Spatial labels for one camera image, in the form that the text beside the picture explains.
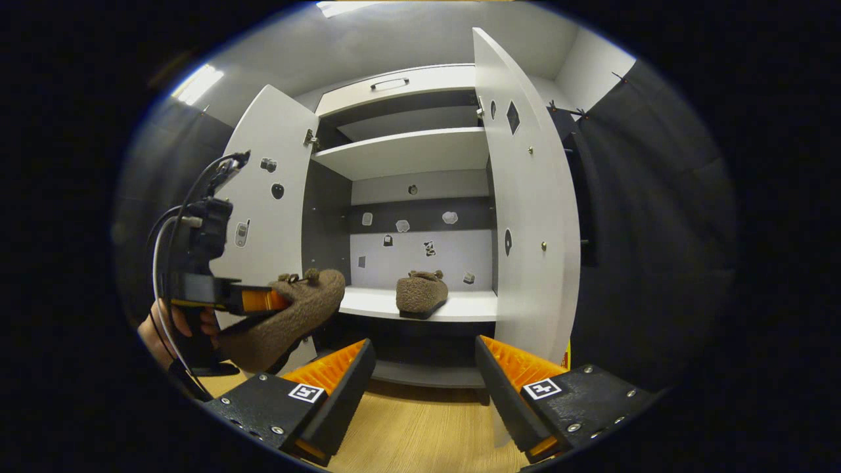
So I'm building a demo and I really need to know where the brown fuzzy shoe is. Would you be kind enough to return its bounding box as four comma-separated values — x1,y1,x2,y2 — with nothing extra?
219,267,346,374
396,270,450,321

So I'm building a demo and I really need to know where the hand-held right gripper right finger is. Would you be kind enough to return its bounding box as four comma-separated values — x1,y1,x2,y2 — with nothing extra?
474,336,659,465

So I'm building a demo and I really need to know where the white shoe cabinet door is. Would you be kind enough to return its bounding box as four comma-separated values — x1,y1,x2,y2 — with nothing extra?
210,84,321,376
473,28,583,449

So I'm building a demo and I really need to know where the white cabinet shelf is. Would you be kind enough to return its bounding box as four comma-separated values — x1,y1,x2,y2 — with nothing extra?
311,126,490,182
338,286,499,323

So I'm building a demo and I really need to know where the black cable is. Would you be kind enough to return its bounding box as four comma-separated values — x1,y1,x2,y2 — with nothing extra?
163,151,251,395

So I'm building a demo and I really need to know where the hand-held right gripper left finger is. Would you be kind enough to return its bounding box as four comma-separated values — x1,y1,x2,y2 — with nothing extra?
202,339,377,468

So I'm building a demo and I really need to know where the black backdrop cloth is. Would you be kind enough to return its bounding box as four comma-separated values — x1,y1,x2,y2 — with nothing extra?
115,59,740,395

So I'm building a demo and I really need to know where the white cable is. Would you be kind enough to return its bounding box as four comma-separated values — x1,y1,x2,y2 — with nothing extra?
152,215,206,385

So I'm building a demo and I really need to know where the large ceiling light panel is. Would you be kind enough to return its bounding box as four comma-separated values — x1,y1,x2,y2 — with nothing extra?
315,0,382,18

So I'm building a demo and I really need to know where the small ceiling light panel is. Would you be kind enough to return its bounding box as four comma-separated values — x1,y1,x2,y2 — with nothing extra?
172,64,225,106

